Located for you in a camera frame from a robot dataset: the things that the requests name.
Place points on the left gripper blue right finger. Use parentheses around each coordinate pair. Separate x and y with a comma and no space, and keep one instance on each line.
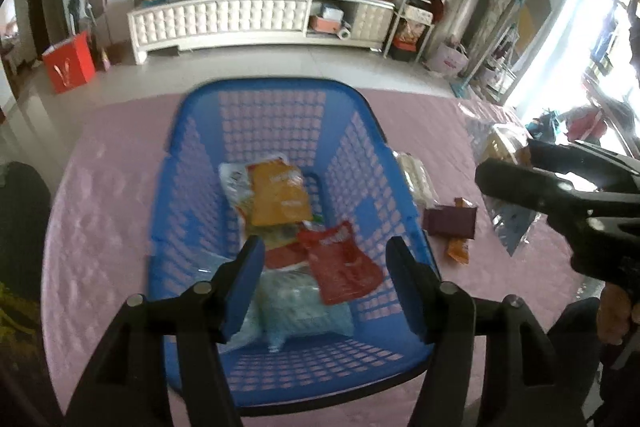
(417,289)

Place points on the blue plastic basket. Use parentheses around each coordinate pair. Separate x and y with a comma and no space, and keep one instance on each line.
(304,165)

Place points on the red paper bag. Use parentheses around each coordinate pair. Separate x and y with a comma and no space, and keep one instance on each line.
(69,63)

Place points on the pink shopping bag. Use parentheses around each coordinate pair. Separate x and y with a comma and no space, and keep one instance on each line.
(448,60)

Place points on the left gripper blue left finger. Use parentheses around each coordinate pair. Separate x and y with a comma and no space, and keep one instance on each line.
(242,278)

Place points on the person right hand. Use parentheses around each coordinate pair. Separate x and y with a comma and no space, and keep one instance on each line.
(614,315)

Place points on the white cracker pack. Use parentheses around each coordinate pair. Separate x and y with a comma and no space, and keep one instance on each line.
(417,179)

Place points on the orange snack bag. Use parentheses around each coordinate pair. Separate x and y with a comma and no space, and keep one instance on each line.
(279,194)

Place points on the clear silver snack bag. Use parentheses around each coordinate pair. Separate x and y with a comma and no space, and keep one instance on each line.
(499,147)

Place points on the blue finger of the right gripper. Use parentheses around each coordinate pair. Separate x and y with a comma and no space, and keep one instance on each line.
(534,189)
(608,171)

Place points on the clothes drying rack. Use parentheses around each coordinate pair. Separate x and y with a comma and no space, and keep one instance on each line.
(590,122)

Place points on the light blue striped snack bag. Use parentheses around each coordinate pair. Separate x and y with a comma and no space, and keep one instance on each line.
(290,304)

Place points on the white TV cabinet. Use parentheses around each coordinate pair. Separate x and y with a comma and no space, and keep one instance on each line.
(187,25)

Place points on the red small snack packet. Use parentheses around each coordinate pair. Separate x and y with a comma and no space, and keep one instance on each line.
(342,270)

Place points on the maroon snack packet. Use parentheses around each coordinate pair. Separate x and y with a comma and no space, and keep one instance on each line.
(450,221)

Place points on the small orange snack packet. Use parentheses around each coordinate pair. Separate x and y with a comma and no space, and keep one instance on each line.
(458,250)

